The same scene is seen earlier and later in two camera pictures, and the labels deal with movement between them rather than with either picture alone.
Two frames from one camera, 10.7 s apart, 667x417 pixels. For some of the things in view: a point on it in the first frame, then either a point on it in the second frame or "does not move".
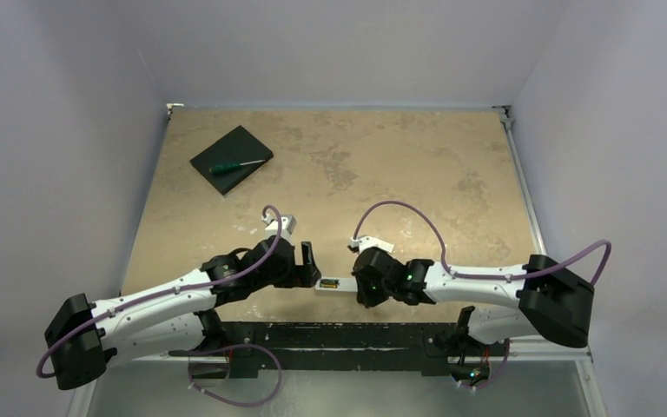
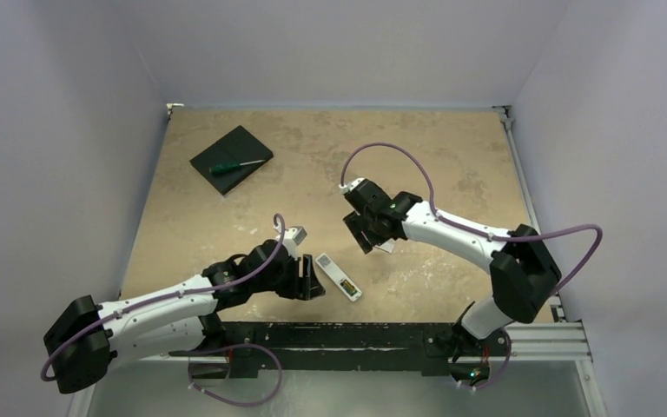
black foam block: x=238 y=146 does not move
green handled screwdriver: x=230 y=166 does not move
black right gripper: x=362 y=276 → x=365 y=221
